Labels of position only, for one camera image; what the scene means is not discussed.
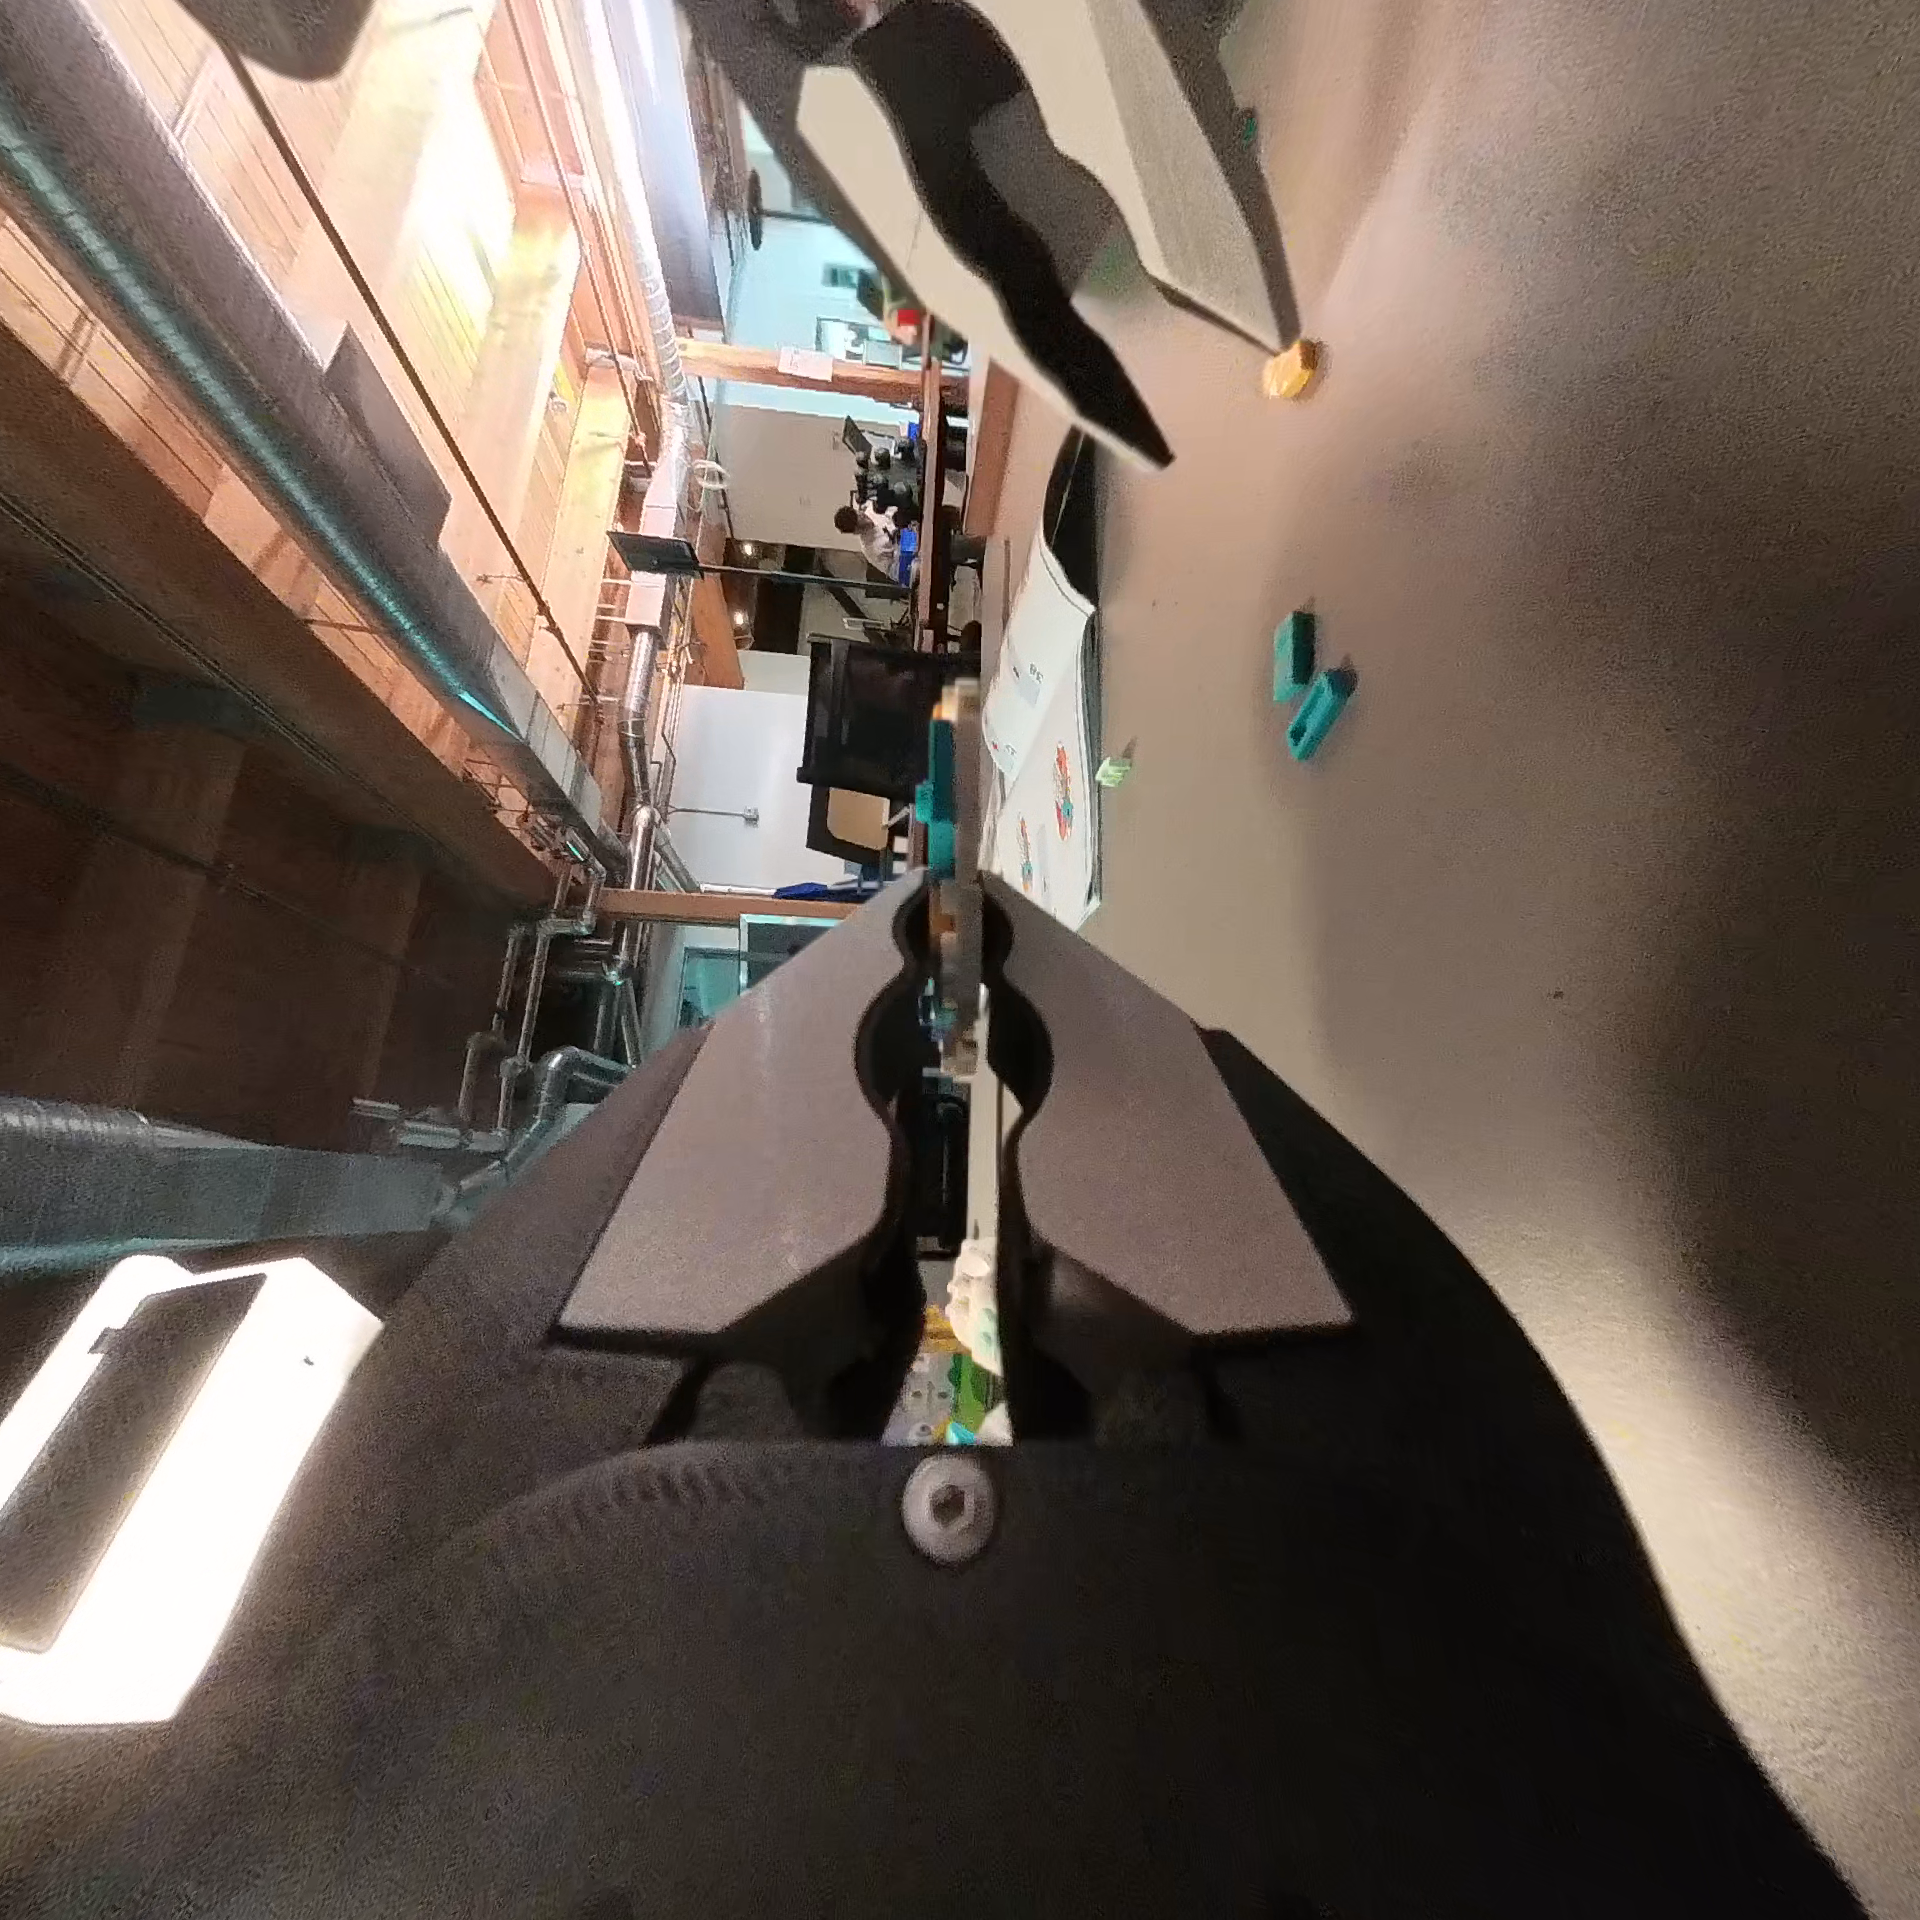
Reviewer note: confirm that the white lamp light panel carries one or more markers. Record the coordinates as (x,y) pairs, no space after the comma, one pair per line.
(320,1348)

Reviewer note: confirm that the open instruction booklet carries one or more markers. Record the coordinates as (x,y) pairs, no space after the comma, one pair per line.
(1053,660)

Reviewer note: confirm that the round white brick plate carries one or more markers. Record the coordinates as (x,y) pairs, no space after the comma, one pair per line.
(970,928)

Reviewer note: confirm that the black office chair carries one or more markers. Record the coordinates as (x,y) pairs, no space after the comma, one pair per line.
(861,710)

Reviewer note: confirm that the slim silver duct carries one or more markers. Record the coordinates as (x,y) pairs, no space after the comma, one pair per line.
(641,724)

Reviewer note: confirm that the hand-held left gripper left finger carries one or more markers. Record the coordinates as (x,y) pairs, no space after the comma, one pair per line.
(734,1186)

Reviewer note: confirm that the white brick animal model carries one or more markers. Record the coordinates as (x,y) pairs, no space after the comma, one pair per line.
(974,1289)

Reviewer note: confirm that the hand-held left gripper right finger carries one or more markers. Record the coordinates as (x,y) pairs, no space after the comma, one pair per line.
(1185,1202)

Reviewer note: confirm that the brown wooden desk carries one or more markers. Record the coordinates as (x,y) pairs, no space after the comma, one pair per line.
(990,435)

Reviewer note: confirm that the long grey ceiling duct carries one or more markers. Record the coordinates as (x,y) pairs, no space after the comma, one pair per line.
(299,450)

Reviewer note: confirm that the grey pipe cluster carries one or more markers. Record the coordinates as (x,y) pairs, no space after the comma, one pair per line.
(551,1053)

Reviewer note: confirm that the dark flat panel on pole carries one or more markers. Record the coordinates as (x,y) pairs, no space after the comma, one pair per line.
(651,551)

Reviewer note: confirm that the black panel on stand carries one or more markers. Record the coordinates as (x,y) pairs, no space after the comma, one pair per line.
(777,957)

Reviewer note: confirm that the teal flat tile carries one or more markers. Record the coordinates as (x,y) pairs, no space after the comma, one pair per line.
(1309,738)
(1293,656)

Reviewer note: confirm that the pale green small brick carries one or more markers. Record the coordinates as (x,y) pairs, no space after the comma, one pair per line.
(1112,769)

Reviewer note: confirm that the small orange tile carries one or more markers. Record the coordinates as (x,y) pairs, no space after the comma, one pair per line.
(1289,372)

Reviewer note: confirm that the silver ventilation duct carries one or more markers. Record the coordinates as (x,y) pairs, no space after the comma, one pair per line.
(223,1186)

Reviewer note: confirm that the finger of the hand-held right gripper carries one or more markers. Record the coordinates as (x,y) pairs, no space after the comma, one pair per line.
(888,207)
(1185,198)

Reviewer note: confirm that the tan backed chair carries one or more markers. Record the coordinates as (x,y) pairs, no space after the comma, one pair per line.
(859,827)

